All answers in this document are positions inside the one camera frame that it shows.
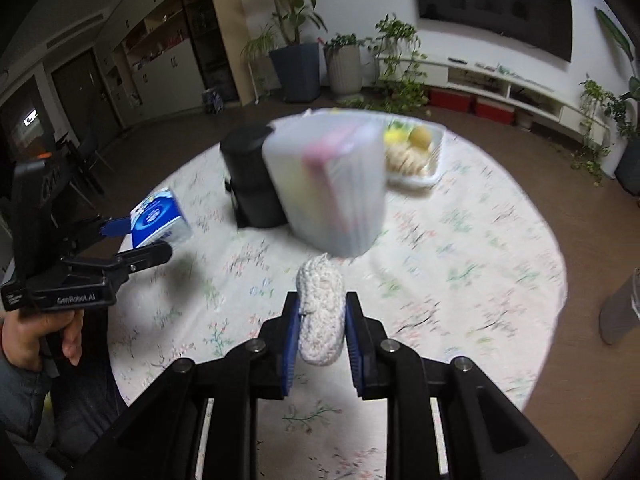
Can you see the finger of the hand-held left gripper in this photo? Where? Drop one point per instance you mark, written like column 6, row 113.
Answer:
column 150, row 255
column 117, row 226

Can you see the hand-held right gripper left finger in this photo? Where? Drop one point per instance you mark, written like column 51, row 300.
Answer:
column 290, row 345

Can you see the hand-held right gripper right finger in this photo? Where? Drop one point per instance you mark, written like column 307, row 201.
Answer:
column 355, row 350

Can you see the blue tissue pack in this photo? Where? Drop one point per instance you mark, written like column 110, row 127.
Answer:
column 160, row 217

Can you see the white knitted scrubber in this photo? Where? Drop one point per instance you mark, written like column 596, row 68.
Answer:
column 322, row 310

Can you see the white plastic basket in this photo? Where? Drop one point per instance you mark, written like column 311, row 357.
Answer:
column 415, row 181

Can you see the cream chenille cloth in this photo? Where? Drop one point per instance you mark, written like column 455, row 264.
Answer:
column 405, row 160

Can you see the person's left forearm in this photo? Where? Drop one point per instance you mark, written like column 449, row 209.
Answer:
column 22, row 400

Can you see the person's left hand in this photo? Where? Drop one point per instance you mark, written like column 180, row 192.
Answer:
column 25, row 340

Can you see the dark dining chairs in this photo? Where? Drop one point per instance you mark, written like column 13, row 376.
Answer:
column 85, row 160

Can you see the black cylindrical container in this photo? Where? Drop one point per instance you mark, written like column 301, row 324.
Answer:
column 250, row 185

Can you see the dark door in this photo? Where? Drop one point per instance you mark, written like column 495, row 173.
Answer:
column 85, row 95

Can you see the translucent plastic container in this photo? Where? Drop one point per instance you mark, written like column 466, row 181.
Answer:
column 350, row 210

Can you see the floral white tablecloth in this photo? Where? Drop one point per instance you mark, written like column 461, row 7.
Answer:
column 475, row 260

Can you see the blue patterned bag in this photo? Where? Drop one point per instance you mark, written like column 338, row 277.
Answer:
column 214, row 101

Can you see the yellow sponge inside container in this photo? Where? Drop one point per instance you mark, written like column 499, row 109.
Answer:
column 295, row 185

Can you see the pink pack inside container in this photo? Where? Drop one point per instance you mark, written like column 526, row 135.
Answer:
column 327, row 160

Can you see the dark glass display cabinet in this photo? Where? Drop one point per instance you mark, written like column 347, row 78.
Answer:
column 205, row 30

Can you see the yellow gourd-shaped makeup sponge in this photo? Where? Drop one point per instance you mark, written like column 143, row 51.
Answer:
column 420, row 138

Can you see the thin spindly potted plant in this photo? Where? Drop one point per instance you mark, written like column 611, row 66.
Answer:
column 260, row 42

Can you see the tall plant in dark pot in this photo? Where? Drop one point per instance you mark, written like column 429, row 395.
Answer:
column 295, row 72

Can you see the red storage box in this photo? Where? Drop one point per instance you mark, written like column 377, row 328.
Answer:
column 450, row 100
column 495, row 111

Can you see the grey upholstered chair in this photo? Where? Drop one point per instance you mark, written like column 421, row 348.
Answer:
column 620, row 310

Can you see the plant in ribbed grey pot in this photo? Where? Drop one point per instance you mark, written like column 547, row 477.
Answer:
column 344, row 70

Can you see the small white pot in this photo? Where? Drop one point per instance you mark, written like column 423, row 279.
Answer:
column 524, row 120

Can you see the white low television cabinet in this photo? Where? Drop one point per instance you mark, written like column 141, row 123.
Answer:
column 440, row 72

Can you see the trailing green potted plant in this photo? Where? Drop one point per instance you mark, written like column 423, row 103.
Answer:
column 400, row 40

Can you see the large-leaved plant in dark pot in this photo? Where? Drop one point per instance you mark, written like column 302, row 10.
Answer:
column 629, row 165

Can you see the small-leaved floor plant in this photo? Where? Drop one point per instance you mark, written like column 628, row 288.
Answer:
column 592, row 95

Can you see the white wall cabinet with shelves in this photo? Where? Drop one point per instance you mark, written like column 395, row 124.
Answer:
column 160, row 60

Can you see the wall-mounted black television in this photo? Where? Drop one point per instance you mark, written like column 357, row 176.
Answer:
column 490, row 0

